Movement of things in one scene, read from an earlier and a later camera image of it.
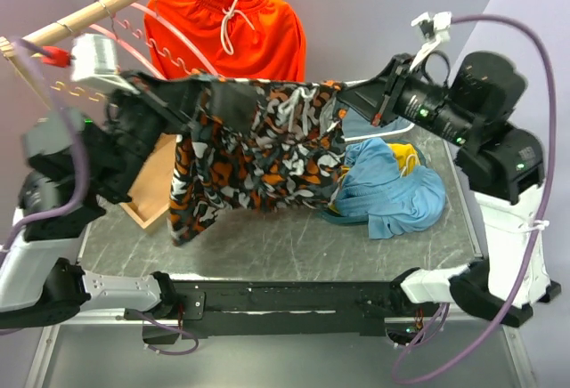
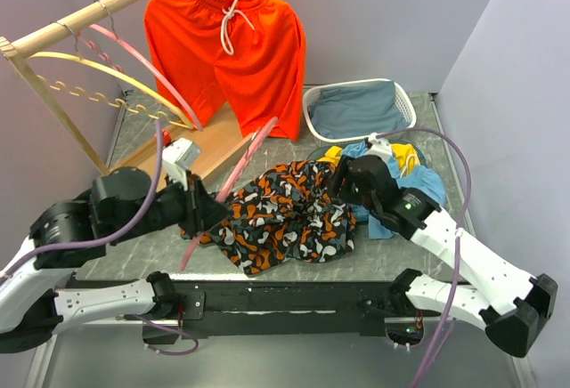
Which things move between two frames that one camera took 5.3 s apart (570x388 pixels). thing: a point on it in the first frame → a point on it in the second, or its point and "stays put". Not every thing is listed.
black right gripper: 377,98 → 340,172
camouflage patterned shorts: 291,159 → 282,218
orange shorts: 191,26 stays put
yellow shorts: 406,157 stays put
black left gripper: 173,100 → 202,210
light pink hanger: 175,60 → 194,245
